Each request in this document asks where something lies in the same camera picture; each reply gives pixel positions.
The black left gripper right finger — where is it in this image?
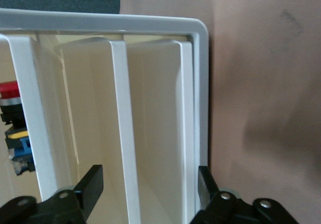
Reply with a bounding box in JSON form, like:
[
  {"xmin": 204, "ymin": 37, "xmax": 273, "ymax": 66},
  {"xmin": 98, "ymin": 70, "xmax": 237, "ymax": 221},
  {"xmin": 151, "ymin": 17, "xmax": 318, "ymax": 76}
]
[{"xmin": 193, "ymin": 166, "xmax": 299, "ymax": 224}]

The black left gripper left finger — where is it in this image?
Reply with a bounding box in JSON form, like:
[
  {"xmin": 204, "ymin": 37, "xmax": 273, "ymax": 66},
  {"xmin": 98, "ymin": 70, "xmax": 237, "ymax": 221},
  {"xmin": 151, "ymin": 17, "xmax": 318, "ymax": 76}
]
[{"xmin": 0, "ymin": 165, "xmax": 104, "ymax": 224}]

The red push button switch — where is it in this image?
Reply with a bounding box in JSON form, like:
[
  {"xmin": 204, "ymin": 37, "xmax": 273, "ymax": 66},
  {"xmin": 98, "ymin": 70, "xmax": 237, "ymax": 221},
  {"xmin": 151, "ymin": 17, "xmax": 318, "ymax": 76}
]
[{"xmin": 0, "ymin": 82, "xmax": 36, "ymax": 176}]

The white drawer cabinet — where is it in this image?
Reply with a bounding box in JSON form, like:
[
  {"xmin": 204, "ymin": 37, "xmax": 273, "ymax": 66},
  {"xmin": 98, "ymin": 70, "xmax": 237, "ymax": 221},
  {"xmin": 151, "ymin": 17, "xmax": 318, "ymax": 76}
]
[{"xmin": 0, "ymin": 8, "xmax": 210, "ymax": 224}]

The brown table mat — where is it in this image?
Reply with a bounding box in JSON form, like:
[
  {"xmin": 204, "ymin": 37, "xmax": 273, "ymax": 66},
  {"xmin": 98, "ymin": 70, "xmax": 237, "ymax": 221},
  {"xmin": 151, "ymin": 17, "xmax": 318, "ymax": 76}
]
[{"xmin": 117, "ymin": 0, "xmax": 321, "ymax": 224}]

